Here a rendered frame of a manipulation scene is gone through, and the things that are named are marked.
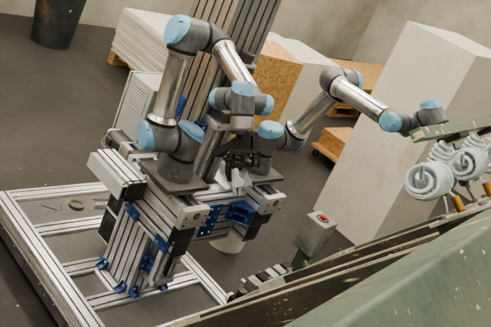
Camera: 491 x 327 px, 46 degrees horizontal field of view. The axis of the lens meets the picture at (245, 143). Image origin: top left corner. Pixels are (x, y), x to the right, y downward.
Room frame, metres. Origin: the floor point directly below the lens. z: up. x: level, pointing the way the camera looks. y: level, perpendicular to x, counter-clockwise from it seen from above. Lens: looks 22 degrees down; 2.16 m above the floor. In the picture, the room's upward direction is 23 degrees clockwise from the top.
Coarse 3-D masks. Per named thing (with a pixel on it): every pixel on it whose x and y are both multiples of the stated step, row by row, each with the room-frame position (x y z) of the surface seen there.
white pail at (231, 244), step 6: (234, 234) 3.39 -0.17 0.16; (216, 240) 3.40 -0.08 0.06; (222, 240) 3.39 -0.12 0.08; (228, 240) 3.39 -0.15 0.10; (234, 240) 3.40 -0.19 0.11; (240, 240) 3.42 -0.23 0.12; (216, 246) 3.40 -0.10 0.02; (222, 246) 3.39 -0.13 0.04; (228, 246) 3.39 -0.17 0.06; (234, 246) 3.41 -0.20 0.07; (240, 246) 3.45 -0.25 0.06; (228, 252) 3.40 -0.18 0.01; (234, 252) 3.42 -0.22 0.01
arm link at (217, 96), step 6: (216, 90) 1.82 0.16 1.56; (222, 90) 1.80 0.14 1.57; (210, 96) 1.83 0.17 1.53; (216, 96) 1.80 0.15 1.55; (222, 96) 1.78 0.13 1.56; (210, 102) 1.82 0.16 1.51; (216, 102) 1.80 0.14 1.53; (222, 102) 1.77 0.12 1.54; (216, 108) 1.81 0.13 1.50; (222, 108) 1.79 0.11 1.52; (228, 108) 1.77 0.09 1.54
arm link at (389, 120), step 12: (324, 72) 2.43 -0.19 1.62; (336, 72) 2.41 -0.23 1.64; (324, 84) 2.39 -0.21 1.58; (336, 84) 2.36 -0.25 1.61; (348, 84) 2.35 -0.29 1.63; (336, 96) 2.40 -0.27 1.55; (348, 96) 2.30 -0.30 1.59; (360, 96) 2.27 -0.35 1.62; (372, 96) 2.28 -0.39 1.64; (360, 108) 2.25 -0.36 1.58; (372, 108) 2.22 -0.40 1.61; (384, 108) 2.20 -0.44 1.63; (384, 120) 2.14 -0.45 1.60; (396, 120) 2.13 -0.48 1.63; (408, 120) 2.19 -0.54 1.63
